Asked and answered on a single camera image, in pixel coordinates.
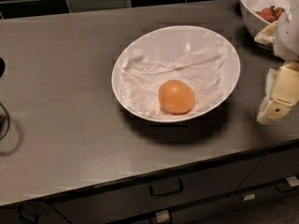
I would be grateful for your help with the drawer handle black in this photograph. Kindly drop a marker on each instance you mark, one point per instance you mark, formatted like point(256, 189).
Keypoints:
point(165, 187)
point(288, 185)
point(27, 214)

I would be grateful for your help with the white paper napkin in bowl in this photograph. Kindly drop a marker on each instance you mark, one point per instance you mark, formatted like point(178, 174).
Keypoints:
point(141, 78)

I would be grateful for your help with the white bowl with strawberries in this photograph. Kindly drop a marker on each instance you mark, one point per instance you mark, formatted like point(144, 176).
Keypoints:
point(250, 10)

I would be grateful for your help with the middle drawer handle black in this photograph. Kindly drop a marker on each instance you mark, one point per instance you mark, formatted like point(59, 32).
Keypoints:
point(165, 187)

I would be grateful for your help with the orange fruit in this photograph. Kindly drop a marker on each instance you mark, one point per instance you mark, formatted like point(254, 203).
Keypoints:
point(176, 97)

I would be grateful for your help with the white label on drawer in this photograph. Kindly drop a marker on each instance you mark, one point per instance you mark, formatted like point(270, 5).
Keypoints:
point(249, 197)

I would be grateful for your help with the strawberries in bowl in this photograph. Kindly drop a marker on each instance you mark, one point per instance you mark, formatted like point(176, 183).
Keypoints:
point(271, 14)

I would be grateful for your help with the black wire object at left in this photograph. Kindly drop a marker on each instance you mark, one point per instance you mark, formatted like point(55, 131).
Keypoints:
point(4, 117)

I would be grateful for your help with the large white bowl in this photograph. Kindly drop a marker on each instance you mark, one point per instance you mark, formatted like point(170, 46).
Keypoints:
point(171, 43)

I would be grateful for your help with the right drawer handle black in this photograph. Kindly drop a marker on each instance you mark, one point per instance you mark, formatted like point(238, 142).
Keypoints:
point(288, 185)

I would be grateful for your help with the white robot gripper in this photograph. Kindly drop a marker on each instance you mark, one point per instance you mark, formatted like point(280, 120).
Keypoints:
point(288, 34)

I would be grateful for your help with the lower drawer handle with label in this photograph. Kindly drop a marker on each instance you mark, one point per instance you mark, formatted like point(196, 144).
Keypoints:
point(162, 217)

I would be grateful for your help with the left drawer handle black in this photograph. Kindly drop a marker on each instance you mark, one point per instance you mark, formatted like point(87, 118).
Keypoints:
point(27, 214)

